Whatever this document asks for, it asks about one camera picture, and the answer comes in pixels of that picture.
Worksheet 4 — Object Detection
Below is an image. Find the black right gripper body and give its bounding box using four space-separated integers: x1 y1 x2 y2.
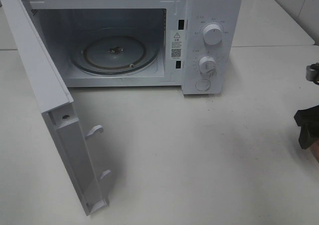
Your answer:
294 106 319 150

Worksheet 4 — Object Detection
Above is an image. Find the round door release button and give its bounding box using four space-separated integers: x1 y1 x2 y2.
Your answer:
195 79 211 91

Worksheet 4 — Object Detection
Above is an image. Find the white microwave door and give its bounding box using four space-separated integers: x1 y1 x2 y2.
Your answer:
1 0 109 215

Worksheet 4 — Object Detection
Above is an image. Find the lower white timer knob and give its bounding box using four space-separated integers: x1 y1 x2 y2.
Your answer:
198 56 216 74

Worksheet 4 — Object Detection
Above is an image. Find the upper white power knob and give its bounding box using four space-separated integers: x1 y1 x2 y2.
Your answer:
202 22 223 45

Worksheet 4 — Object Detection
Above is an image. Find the white microwave oven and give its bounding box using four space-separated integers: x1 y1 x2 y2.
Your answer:
28 0 241 95

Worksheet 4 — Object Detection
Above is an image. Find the white warning label sticker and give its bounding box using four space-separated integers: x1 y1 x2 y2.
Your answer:
169 30 184 60

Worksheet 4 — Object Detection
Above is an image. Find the glass microwave turntable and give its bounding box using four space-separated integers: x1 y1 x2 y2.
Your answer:
69 27 163 75

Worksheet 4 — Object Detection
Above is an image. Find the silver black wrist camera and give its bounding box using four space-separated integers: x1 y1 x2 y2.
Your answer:
306 62 319 85

